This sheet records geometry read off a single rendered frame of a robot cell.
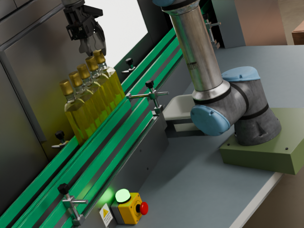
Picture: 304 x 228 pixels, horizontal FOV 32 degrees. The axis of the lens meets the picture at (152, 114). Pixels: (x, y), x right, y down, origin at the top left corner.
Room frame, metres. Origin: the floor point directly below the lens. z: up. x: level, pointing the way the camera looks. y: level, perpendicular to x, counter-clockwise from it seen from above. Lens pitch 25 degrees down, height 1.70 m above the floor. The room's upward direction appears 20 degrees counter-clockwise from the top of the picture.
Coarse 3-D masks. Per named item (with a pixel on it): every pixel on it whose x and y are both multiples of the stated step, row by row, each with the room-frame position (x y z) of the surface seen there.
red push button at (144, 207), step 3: (141, 204) 1.36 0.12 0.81; (144, 204) 1.36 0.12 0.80; (147, 204) 1.38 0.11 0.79; (138, 207) 1.37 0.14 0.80; (141, 207) 1.35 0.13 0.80; (144, 207) 1.36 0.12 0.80; (147, 207) 1.37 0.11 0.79; (138, 210) 1.37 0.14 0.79; (141, 210) 1.35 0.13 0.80; (144, 210) 1.35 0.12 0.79; (147, 210) 1.36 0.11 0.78; (141, 213) 1.35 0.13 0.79; (144, 213) 1.35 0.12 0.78
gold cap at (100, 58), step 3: (96, 51) 1.84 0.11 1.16; (99, 51) 1.83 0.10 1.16; (93, 54) 1.84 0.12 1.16; (96, 54) 1.83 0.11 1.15; (99, 54) 1.83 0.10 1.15; (102, 54) 1.84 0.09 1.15; (96, 57) 1.83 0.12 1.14; (99, 57) 1.83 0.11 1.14; (102, 57) 1.83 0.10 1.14; (96, 60) 1.84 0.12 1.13; (99, 60) 1.83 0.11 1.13; (102, 60) 1.83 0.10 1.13; (105, 60) 1.84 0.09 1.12; (99, 63) 1.83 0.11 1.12
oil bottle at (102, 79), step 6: (96, 78) 1.78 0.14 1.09; (102, 78) 1.78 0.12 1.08; (108, 78) 1.80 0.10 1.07; (102, 84) 1.76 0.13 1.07; (108, 84) 1.79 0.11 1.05; (108, 90) 1.78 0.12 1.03; (108, 96) 1.76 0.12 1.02; (114, 96) 1.80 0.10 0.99; (108, 102) 1.76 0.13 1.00; (114, 102) 1.78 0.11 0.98
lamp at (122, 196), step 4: (120, 192) 1.39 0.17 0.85; (124, 192) 1.39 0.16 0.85; (128, 192) 1.39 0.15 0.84; (116, 196) 1.39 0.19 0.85; (120, 196) 1.38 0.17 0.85; (124, 196) 1.38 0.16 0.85; (128, 196) 1.38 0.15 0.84; (120, 200) 1.38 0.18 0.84; (124, 200) 1.37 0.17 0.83; (128, 200) 1.38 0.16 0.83
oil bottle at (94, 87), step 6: (90, 84) 1.73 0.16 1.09; (96, 84) 1.74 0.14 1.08; (90, 90) 1.72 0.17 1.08; (96, 90) 1.72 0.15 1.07; (102, 90) 1.75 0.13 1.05; (96, 96) 1.71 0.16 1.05; (102, 96) 1.74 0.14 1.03; (102, 102) 1.73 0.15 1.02; (102, 108) 1.72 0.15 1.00; (108, 108) 1.75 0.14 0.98; (102, 114) 1.71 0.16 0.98; (108, 114) 1.73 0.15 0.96
